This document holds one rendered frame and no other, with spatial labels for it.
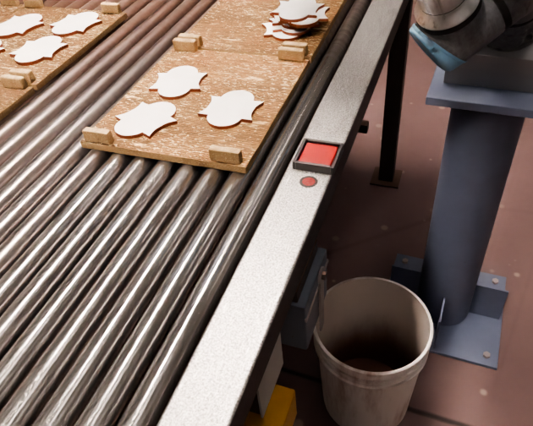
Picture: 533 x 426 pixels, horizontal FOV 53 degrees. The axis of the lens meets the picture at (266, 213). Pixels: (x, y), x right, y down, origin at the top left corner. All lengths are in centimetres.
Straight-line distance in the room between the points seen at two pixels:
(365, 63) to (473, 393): 102
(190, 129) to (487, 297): 116
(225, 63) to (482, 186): 71
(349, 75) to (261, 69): 20
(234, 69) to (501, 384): 120
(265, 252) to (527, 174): 186
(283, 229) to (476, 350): 111
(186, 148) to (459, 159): 71
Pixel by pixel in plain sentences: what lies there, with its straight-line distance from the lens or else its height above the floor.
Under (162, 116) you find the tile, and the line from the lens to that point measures 111.
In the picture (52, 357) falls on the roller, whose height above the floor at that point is 92.
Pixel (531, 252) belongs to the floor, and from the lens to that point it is 221.
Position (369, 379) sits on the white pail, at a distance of 136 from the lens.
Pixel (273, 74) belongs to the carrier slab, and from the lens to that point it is 122.
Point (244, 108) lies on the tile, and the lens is 110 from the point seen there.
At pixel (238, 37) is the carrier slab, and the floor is 94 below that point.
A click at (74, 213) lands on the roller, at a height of 91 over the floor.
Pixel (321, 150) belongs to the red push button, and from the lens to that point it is 99.
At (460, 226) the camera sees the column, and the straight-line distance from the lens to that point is 155.
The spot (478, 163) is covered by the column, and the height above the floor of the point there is 68.
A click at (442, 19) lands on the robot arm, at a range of 104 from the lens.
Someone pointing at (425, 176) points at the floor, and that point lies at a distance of 244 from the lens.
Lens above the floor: 152
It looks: 43 degrees down
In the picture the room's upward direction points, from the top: 6 degrees counter-clockwise
